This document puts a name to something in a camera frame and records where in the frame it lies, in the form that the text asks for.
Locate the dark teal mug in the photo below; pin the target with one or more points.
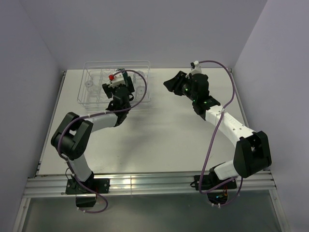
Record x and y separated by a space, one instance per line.
124 73

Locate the small clear glass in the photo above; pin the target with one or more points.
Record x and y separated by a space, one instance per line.
92 89

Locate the aluminium rail frame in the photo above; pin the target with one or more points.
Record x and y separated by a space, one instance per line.
150 160

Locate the black box under left base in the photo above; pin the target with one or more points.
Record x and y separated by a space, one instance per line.
85 202

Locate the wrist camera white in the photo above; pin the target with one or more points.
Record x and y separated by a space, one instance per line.
195 67
116 80

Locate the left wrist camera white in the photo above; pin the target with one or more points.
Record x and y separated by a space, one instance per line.
116 80

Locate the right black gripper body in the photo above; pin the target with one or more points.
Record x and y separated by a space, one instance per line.
187 90

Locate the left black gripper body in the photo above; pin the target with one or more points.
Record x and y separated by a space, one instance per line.
110 90

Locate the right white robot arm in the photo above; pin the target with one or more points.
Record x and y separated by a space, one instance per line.
252 152

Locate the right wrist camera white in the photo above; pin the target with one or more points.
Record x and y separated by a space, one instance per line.
195 67

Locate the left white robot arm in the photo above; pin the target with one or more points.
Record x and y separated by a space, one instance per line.
73 133

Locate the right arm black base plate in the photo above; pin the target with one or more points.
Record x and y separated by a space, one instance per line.
211 180

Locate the clear acrylic dish rack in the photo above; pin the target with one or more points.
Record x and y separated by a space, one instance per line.
99 71

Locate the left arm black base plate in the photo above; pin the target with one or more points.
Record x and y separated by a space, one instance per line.
99 185

